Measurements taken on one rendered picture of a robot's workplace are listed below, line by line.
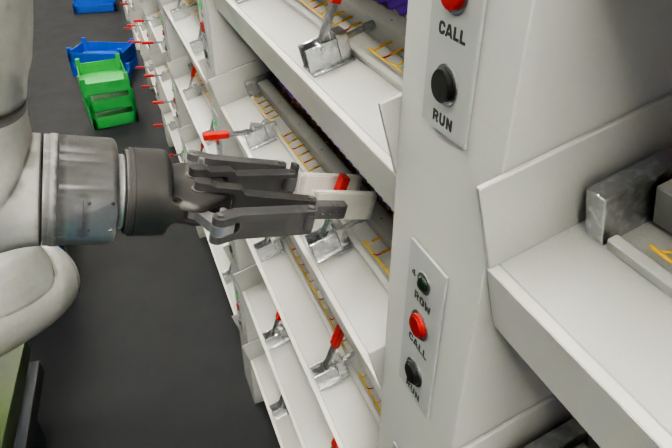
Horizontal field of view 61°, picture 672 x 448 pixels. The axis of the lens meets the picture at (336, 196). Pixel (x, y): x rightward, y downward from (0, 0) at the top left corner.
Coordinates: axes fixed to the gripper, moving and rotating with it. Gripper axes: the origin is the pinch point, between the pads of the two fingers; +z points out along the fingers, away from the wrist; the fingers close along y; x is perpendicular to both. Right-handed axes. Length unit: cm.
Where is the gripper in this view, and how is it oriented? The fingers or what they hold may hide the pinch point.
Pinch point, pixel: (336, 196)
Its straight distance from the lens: 56.7
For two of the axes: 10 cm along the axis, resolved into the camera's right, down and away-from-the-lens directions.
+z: 9.0, 0.2, 4.4
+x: 2.4, -8.7, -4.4
